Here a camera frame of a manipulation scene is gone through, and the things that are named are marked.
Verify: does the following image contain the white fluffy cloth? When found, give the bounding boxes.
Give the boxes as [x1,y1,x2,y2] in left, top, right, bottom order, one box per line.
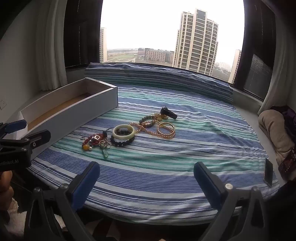
[0,197,67,237]

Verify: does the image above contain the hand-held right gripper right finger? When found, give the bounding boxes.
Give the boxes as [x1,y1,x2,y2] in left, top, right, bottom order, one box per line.
[193,161,264,241]

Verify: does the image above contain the dark purple cloth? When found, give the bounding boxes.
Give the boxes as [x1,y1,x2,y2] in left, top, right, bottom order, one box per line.
[270,105,296,149]

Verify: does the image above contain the dark window side panel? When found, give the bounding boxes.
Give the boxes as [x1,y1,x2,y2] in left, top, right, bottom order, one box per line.
[63,0,103,68]
[232,0,278,100]

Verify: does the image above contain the tall beige apartment building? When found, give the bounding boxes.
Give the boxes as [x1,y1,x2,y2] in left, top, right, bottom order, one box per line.
[172,8,219,76]

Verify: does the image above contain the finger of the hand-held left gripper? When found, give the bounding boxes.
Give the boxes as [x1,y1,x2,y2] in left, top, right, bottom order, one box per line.
[0,119,27,140]
[0,130,51,152]

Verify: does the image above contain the blue green striped bed sheet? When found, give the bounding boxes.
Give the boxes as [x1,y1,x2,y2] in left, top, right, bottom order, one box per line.
[28,83,281,226]

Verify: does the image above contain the person's left hand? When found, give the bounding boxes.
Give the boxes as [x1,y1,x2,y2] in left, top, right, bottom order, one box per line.
[0,171,15,202]

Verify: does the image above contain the low brick building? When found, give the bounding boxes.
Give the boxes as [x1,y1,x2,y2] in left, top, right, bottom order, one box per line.
[144,48,174,63]

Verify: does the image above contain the pale jade bangle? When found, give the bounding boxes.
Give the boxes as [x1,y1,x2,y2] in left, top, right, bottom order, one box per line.
[112,124,135,140]

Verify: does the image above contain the brown green bead bracelet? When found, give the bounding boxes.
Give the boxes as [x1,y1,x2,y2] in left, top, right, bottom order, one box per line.
[139,113,160,128]

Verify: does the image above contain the red bead bracelet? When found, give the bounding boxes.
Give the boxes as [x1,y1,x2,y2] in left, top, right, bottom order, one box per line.
[81,132,108,152]

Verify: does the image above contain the narrow beige tower building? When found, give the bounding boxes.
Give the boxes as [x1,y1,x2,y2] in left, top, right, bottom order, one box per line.
[100,27,107,63]

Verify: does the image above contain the amber bead necklace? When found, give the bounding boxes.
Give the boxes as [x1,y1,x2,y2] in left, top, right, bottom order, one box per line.
[129,119,176,139]

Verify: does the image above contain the black hair clip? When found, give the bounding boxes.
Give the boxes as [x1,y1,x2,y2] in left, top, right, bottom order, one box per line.
[161,107,178,120]

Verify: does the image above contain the white wooden drawer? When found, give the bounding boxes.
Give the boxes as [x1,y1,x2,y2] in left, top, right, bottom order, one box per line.
[20,77,118,160]

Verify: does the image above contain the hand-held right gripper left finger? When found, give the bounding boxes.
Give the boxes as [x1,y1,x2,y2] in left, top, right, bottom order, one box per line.
[24,161,101,241]

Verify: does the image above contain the black bead bracelet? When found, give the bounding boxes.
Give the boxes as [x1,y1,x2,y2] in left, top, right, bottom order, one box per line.
[110,130,135,147]

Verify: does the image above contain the black smartphone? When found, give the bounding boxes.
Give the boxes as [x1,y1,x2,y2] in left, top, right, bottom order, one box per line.
[264,158,274,188]

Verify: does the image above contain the gold mesh bangle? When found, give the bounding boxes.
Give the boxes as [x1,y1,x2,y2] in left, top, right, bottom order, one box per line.
[158,122,175,136]

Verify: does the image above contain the large glass window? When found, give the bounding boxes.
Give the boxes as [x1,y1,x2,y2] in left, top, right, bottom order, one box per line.
[99,0,245,82]

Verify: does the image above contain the beige folded blanket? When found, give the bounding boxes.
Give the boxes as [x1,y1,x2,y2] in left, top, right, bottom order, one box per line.
[258,109,296,163]

